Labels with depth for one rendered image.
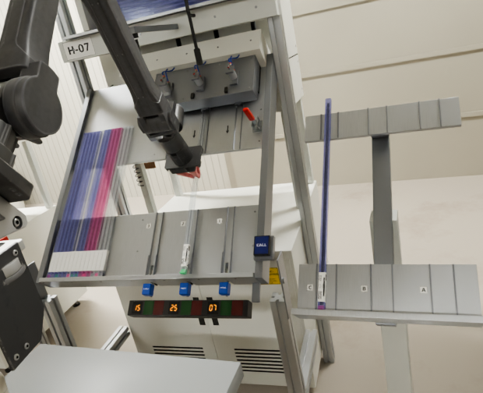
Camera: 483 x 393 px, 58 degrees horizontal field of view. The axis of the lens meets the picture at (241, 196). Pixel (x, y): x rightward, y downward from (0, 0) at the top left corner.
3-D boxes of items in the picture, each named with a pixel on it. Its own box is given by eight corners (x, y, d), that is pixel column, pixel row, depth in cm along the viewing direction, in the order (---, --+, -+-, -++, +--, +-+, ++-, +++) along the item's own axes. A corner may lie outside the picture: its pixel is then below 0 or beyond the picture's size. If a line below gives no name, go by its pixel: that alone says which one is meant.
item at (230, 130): (267, 154, 128) (262, 146, 123) (82, 176, 149) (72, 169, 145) (272, 66, 141) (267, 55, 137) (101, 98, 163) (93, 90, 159)
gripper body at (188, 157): (170, 153, 122) (158, 137, 116) (204, 149, 119) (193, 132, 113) (167, 172, 119) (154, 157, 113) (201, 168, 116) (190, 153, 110)
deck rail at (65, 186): (55, 288, 133) (40, 282, 128) (50, 288, 134) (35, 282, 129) (102, 98, 163) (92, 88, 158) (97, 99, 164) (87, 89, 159)
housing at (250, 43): (272, 79, 141) (259, 47, 129) (141, 102, 157) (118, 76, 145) (273, 59, 144) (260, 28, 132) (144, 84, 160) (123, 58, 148)
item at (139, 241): (259, 277, 110) (255, 273, 107) (50, 281, 132) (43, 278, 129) (262, 207, 118) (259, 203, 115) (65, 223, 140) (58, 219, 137)
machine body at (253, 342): (318, 401, 158) (290, 250, 137) (149, 389, 181) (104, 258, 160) (333, 297, 215) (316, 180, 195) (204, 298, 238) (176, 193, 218)
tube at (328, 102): (325, 312, 88) (324, 311, 87) (318, 312, 89) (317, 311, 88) (332, 100, 106) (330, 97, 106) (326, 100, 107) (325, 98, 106)
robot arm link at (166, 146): (152, 142, 108) (173, 137, 106) (155, 120, 111) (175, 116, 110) (164, 157, 113) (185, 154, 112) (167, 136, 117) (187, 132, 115)
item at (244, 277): (261, 284, 112) (252, 277, 106) (55, 288, 133) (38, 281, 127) (262, 279, 112) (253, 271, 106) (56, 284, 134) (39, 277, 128)
